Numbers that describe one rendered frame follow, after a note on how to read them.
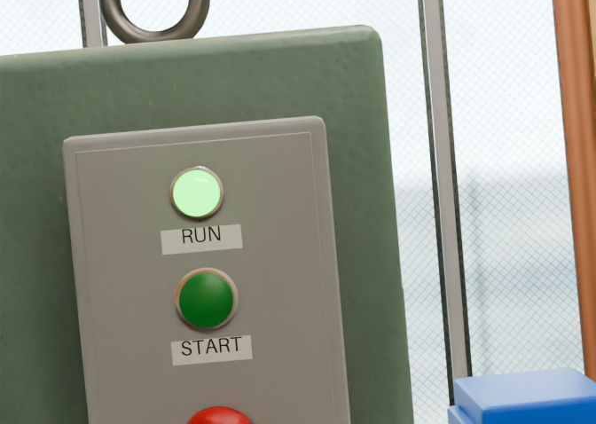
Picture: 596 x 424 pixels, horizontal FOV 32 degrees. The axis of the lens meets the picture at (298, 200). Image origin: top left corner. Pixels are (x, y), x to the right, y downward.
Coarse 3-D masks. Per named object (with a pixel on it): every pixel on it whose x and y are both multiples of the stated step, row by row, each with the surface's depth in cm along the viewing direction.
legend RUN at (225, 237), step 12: (192, 228) 38; (204, 228) 38; (216, 228) 38; (228, 228) 38; (240, 228) 38; (168, 240) 38; (180, 240) 38; (192, 240) 38; (204, 240) 38; (216, 240) 38; (228, 240) 38; (240, 240) 38; (168, 252) 39; (180, 252) 39
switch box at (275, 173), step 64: (192, 128) 39; (256, 128) 38; (320, 128) 39; (128, 192) 38; (256, 192) 38; (320, 192) 39; (128, 256) 39; (192, 256) 39; (256, 256) 39; (320, 256) 39; (128, 320) 39; (256, 320) 39; (320, 320) 39; (128, 384) 39; (192, 384) 39; (256, 384) 39; (320, 384) 39
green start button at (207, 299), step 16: (192, 272) 38; (208, 272) 38; (176, 288) 38; (192, 288) 38; (208, 288) 38; (224, 288) 38; (176, 304) 38; (192, 304) 38; (208, 304) 38; (224, 304) 38; (192, 320) 38; (208, 320) 38; (224, 320) 38
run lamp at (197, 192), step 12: (192, 168) 38; (204, 168) 38; (180, 180) 38; (192, 180) 38; (204, 180) 38; (216, 180) 38; (180, 192) 38; (192, 192) 38; (204, 192) 38; (216, 192) 38; (180, 204) 38; (192, 204) 38; (204, 204) 38; (216, 204) 38; (192, 216) 38; (204, 216) 38
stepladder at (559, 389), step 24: (456, 384) 129; (480, 384) 126; (504, 384) 125; (528, 384) 124; (552, 384) 123; (576, 384) 122; (456, 408) 127; (480, 408) 117; (504, 408) 115; (528, 408) 115; (552, 408) 116; (576, 408) 116
